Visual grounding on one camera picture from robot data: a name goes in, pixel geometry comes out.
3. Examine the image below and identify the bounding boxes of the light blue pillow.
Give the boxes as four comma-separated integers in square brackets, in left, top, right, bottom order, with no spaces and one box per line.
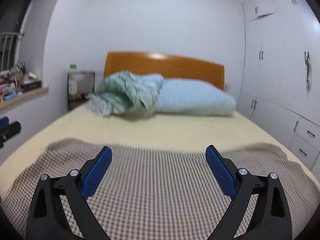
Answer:
[155,79,237,117]

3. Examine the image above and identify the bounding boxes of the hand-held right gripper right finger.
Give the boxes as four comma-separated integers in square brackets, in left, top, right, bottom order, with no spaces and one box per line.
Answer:
[205,145,292,240]

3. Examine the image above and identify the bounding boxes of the wooden windowsill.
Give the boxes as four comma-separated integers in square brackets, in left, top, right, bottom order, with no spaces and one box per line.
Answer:
[0,86,49,110]

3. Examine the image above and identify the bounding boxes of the green lace-edged quilt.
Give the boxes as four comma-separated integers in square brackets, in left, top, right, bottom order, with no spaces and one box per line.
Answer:
[86,71,164,117]

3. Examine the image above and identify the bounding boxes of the orange wooden bed frame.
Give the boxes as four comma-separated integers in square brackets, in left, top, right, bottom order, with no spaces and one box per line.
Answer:
[104,52,225,90]

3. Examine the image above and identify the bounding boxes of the black metal bedside rack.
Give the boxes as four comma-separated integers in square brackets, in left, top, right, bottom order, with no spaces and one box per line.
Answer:
[67,70,96,112]

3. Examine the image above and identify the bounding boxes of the black box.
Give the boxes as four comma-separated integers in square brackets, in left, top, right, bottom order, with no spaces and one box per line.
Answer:
[20,79,42,92]

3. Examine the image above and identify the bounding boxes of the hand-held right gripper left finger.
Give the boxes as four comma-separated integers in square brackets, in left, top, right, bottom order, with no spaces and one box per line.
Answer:
[26,146,112,240]

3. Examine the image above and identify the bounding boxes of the bed with checkered cover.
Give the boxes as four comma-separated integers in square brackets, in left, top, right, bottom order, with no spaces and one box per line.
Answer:
[0,105,292,198]

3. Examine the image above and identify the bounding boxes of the grey hanging strap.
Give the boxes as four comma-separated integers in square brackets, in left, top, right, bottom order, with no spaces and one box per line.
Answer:
[304,51,313,92]

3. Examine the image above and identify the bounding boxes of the window with white bars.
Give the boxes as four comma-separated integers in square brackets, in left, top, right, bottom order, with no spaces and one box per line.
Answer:
[0,0,34,72]

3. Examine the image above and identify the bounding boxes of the brown checkered blanket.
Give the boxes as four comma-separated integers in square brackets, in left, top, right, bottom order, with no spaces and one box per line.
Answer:
[0,137,317,240]

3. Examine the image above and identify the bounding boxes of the white wardrobe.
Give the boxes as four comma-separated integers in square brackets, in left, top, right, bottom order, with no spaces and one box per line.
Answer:
[236,0,320,173]

